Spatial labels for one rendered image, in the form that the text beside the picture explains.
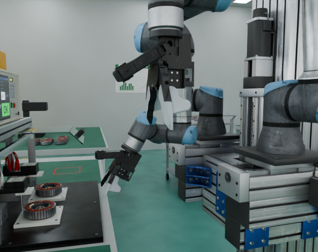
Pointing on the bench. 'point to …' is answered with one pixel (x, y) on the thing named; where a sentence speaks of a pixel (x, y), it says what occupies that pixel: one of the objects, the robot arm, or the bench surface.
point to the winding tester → (14, 93)
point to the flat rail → (12, 147)
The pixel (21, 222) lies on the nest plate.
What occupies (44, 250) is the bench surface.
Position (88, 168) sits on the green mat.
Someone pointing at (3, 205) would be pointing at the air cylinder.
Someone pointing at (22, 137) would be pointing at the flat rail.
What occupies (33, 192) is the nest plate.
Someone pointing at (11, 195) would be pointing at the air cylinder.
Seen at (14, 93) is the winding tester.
